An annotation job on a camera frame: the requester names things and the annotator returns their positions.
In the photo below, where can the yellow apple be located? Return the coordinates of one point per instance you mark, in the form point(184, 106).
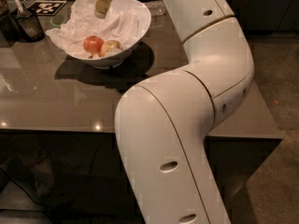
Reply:
point(111, 47)

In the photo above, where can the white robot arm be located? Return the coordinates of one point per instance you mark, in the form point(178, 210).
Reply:
point(161, 122)

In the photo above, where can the white ceramic bowl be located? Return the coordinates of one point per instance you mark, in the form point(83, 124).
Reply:
point(127, 21)

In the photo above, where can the red apple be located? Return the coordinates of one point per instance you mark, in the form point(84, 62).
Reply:
point(93, 44)

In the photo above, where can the white crumpled paper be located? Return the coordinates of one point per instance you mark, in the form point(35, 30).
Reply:
point(66, 32)

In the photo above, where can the clear glass dish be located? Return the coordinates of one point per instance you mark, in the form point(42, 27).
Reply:
point(156, 8)

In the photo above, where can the black white marker tag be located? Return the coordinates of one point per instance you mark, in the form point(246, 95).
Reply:
point(46, 7)

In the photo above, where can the black container with scoop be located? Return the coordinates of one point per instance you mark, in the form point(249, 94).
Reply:
point(27, 23)

